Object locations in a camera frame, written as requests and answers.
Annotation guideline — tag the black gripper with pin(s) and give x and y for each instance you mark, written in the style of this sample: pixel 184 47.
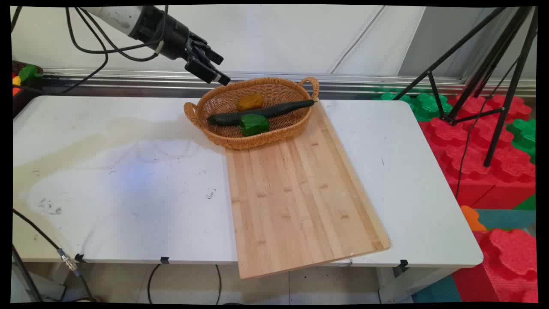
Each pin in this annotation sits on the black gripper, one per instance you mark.
pixel 167 36

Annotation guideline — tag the long dark green cucumber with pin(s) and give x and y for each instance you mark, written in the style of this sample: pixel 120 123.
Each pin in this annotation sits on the long dark green cucumber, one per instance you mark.
pixel 274 110

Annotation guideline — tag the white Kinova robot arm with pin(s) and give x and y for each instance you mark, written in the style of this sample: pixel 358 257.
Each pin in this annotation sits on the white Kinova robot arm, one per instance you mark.
pixel 113 16

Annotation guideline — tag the orange-brown potato toy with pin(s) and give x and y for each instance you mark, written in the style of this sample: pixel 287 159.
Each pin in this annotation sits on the orange-brown potato toy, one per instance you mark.
pixel 250 101

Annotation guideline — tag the green bell pepper toy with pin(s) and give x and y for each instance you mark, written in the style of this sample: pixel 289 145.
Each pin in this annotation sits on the green bell pepper toy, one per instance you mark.
pixel 254 124

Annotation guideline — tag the bamboo cutting board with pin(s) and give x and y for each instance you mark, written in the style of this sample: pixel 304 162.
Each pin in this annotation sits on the bamboo cutting board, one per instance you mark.
pixel 296 197

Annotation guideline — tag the green toy vegetable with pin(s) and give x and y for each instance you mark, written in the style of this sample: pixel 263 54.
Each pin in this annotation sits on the green toy vegetable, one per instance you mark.
pixel 30 73

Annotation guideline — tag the yellow toy piece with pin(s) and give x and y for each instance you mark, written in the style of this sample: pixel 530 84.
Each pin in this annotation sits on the yellow toy piece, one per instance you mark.
pixel 16 80

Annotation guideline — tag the orange-red toy piece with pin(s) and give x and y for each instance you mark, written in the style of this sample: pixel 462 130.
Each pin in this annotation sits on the orange-red toy piece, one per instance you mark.
pixel 15 90

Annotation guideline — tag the green foam block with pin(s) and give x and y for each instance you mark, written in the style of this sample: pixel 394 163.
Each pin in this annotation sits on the green foam block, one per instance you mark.
pixel 422 105
pixel 524 135

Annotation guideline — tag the large red foam block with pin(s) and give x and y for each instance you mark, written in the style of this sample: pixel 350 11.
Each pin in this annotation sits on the large red foam block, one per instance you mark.
pixel 472 171

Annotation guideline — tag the white table leg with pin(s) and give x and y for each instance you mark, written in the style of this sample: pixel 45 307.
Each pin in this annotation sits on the white table leg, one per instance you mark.
pixel 407 285

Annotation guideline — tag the orange foam piece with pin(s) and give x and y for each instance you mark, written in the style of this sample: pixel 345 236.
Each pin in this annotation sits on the orange foam piece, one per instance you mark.
pixel 472 219

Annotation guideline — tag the teal foam mat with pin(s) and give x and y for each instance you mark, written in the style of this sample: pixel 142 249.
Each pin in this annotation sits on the teal foam mat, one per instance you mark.
pixel 508 219

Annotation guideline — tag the aluminium wall rail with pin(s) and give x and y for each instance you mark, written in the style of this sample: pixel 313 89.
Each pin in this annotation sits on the aluminium wall rail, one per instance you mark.
pixel 343 81

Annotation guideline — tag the black camera tripod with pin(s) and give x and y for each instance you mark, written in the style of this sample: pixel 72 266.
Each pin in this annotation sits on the black camera tripod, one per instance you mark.
pixel 506 56

